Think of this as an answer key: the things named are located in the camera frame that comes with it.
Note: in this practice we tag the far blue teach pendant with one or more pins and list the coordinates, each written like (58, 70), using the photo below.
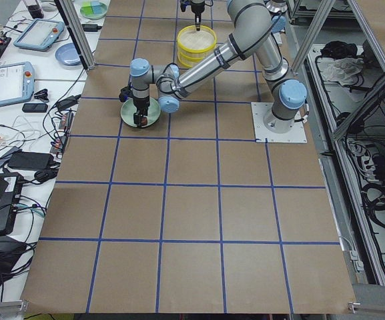
(40, 35)

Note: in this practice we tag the green plate with blocks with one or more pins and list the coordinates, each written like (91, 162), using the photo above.
(93, 10)

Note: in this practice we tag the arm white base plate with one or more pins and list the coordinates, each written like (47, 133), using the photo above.
(269, 129)

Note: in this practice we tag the yellow rimmed steamer basket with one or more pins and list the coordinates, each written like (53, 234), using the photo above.
(194, 43)
(188, 60)

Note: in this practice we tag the black small phone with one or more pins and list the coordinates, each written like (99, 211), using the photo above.
(35, 108)

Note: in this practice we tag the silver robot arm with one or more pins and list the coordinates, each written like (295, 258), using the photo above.
(160, 88)
(276, 9)

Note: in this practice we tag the black power adapter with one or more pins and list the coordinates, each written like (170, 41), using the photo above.
(30, 161)

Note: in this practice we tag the blue teach pendant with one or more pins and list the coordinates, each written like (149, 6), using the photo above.
(40, 35)
(16, 83)

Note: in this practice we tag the brown bun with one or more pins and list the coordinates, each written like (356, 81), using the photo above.
(141, 121)

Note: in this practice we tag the light green plate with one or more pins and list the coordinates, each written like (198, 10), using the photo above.
(153, 114)

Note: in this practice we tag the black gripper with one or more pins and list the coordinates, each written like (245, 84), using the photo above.
(141, 104)
(197, 8)

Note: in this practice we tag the black power brick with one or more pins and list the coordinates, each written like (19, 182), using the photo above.
(88, 27)

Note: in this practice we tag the dark drink cup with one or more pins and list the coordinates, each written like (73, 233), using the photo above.
(34, 9)

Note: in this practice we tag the aluminium frame post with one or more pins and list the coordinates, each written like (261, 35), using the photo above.
(70, 17)

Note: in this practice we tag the near blue teach pendant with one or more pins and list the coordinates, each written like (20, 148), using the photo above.
(16, 83)

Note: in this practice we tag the white crumpled cloth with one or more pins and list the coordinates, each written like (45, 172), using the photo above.
(344, 71)

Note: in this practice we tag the blue plate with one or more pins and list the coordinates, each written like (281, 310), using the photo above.
(68, 55)

